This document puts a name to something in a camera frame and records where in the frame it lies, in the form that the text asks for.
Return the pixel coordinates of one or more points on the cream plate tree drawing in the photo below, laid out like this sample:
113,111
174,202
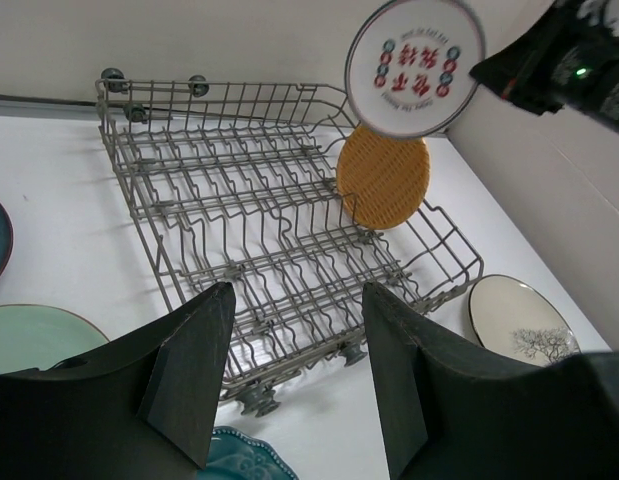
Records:
512,319

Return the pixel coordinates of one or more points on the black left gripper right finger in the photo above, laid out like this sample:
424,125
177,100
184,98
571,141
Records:
450,409

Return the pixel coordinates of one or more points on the grey wire dish rack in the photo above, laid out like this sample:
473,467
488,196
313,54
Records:
236,182

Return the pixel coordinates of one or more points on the white plate red characters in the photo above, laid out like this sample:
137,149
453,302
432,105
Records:
407,70

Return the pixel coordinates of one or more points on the woven-pattern orange plate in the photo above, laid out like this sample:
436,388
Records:
382,181

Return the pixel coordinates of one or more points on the teal scalloped plate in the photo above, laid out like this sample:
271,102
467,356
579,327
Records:
235,455

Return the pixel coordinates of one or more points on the light green plate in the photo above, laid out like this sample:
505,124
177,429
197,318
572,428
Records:
40,336

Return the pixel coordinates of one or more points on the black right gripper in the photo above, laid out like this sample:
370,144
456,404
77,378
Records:
568,58

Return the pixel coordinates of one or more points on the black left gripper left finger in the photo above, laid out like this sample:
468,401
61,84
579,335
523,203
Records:
140,407

